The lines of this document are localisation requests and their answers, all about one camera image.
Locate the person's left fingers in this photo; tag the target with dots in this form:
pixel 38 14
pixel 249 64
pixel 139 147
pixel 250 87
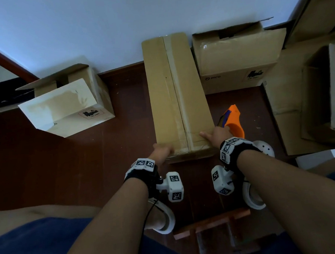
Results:
pixel 164 149

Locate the black right wrist marker band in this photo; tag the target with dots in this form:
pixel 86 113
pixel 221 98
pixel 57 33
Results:
pixel 235 149

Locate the large open cardboard box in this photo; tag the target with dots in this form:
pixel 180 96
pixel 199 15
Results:
pixel 290 95

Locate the white clog shoe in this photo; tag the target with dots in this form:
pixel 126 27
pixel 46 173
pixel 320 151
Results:
pixel 254 196
pixel 163 216

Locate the long taped cardboard box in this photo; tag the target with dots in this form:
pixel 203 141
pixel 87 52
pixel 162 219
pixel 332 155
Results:
pixel 176 93

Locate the black left wrist marker band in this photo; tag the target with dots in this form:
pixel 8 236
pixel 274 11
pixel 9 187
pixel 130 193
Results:
pixel 144 172

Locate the person's right hand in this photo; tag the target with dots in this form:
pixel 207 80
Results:
pixel 220 135

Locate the person's left hand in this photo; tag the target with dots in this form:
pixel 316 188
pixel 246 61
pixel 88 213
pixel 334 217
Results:
pixel 160 153

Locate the black wrist marker band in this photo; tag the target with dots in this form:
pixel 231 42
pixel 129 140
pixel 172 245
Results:
pixel 235 149
pixel 144 172

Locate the person's left forearm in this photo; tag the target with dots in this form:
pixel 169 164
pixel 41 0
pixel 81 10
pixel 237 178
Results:
pixel 114 225

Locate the person's right thumb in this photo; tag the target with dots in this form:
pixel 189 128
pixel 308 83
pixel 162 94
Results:
pixel 205 134

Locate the leaning cardboard sheet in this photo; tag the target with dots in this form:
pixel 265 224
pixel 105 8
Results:
pixel 316 8

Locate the person's left leg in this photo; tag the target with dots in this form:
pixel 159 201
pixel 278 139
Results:
pixel 34 217

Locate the open cardboard box pale flap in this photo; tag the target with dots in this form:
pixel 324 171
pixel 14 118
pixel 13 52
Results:
pixel 67 109

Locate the open cardboard box taped flap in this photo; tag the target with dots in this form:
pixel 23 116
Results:
pixel 236 56

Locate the blue shorts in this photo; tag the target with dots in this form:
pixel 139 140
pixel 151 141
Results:
pixel 36 247

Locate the dark red wooden handrail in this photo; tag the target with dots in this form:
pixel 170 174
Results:
pixel 7 63

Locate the brown wooden stool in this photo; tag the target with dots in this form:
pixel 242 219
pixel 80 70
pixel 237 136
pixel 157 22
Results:
pixel 213 222

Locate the orange tape dispenser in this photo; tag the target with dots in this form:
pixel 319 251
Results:
pixel 233 121

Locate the white right clog shoe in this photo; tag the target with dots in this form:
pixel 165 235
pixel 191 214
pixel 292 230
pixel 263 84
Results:
pixel 254 196

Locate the white left clog shoe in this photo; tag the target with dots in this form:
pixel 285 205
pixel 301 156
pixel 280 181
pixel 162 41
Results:
pixel 163 216

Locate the person's right forearm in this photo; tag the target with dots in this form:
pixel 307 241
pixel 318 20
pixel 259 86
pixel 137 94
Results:
pixel 296 199

